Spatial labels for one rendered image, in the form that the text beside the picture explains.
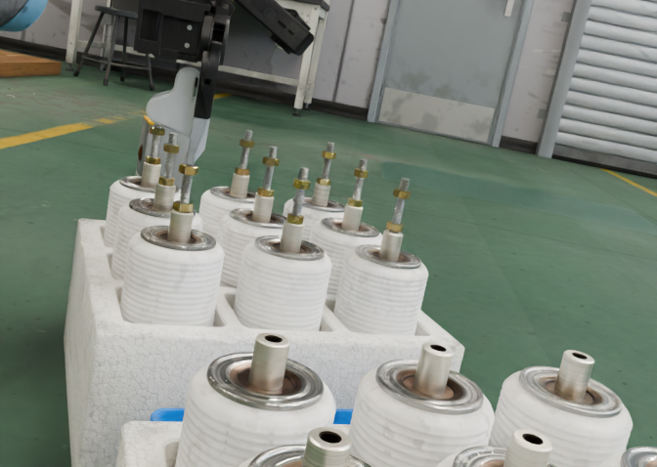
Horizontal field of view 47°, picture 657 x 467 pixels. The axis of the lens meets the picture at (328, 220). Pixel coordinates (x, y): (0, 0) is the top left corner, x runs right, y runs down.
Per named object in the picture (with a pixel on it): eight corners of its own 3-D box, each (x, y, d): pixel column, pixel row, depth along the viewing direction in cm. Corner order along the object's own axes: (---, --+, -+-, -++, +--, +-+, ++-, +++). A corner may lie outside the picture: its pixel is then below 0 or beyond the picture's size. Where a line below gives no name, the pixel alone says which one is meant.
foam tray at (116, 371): (73, 508, 72) (96, 332, 68) (63, 339, 107) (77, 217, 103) (430, 491, 87) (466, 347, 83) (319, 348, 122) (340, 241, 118)
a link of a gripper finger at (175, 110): (140, 155, 73) (153, 60, 72) (201, 165, 75) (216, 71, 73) (138, 160, 70) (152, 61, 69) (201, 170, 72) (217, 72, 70)
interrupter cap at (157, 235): (149, 227, 80) (150, 221, 80) (220, 239, 80) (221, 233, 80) (131, 244, 73) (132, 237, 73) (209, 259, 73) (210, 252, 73)
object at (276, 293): (200, 402, 83) (227, 243, 79) (247, 375, 91) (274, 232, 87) (276, 435, 79) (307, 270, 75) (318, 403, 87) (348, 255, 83)
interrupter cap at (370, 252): (408, 254, 90) (409, 248, 90) (430, 275, 83) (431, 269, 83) (347, 246, 88) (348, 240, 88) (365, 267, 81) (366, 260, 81)
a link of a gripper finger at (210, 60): (191, 113, 74) (204, 23, 72) (209, 116, 74) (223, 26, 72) (190, 117, 69) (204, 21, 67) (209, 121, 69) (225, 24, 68)
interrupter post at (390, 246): (394, 258, 87) (400, 231, 86) (401, 265, 85) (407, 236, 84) (374, 255, 86) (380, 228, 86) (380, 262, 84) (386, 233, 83)
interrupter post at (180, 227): (168, 236, 78) (173, 206, 77) (192, 241, 78) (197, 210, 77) (163, 242, 75) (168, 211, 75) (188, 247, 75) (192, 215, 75)
